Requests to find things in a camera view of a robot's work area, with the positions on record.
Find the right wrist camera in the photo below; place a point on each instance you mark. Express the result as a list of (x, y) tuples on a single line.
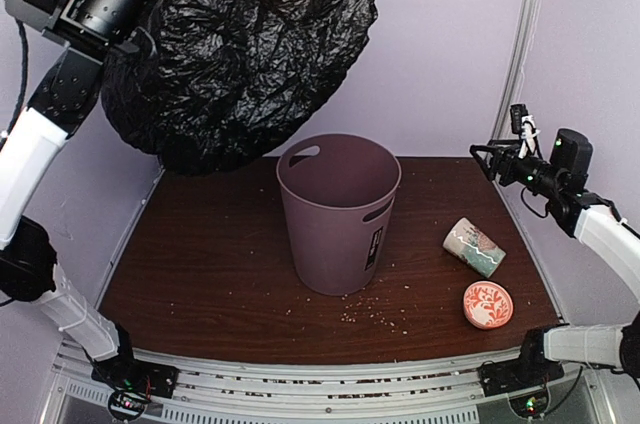
[(523, 125)]

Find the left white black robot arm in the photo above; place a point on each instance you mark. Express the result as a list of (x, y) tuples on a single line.
[(30, 269)]

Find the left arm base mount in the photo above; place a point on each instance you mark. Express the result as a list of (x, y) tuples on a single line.
[(134, 384)]

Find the orange patterned ceramic bowl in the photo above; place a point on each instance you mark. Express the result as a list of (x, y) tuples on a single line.
[(487, 305)]

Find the mauve plastic trash bin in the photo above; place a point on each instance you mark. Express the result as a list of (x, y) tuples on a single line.
[(338, 192)]

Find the aluminium front rail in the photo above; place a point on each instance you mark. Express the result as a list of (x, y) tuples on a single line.
[(431, 391)]

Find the right aluminium frame post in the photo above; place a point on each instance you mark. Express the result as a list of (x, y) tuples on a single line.
[(512, 84)]

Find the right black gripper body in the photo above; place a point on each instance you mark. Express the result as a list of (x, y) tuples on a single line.
[(549, 177)]

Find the floral ceramic mug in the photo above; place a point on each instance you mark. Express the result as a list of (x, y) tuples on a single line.
[(469, 244)]

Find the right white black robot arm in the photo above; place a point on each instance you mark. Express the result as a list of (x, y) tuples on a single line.
[(586, 217)]

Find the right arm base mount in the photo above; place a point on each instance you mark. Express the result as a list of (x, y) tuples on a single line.
[(520, 381)]

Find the black plastic trash bag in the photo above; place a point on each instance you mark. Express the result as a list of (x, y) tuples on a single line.
[(216, 84)]

